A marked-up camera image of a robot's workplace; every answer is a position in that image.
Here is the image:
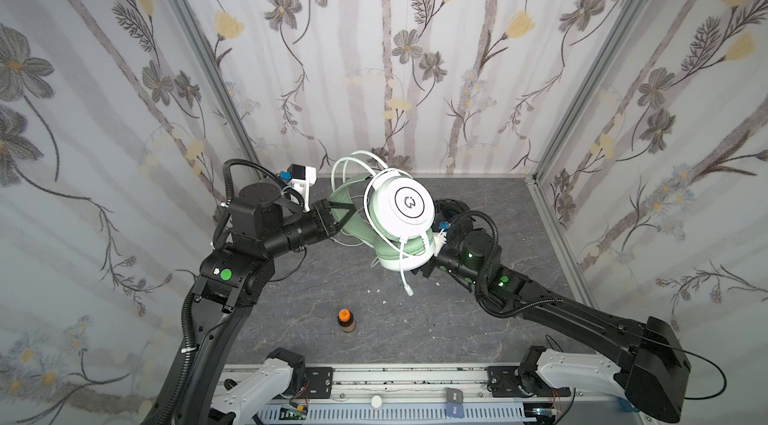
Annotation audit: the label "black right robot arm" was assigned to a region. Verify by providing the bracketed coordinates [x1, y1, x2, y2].
[422, 199, 694, 423]

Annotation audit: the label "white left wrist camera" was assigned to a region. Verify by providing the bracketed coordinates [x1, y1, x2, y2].
[277, 164, 317, 212]

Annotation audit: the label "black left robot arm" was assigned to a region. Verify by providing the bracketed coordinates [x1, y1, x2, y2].
[144, 159, 356, 424]

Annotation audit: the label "black wired headphones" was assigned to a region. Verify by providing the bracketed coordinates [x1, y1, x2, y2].
[431, 199, 469, 232]

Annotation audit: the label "orange cap brown bottle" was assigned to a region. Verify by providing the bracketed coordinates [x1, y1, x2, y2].
[337, 309, 356, 333]

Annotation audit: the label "mint green wired headphones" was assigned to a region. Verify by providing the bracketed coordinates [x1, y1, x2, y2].
[329, 150, 446, 296]

